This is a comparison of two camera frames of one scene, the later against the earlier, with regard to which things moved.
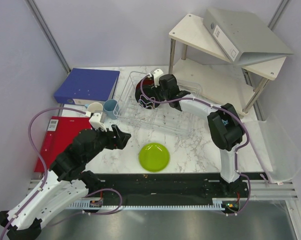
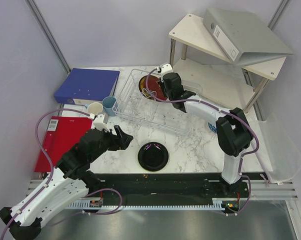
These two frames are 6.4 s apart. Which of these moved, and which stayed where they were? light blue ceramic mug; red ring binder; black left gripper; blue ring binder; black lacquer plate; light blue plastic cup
Moved: black lacquer plate; light blue plastic cup
Stayed: red ring binder; black left gripper; blue ring binder; light blue ceramic mug
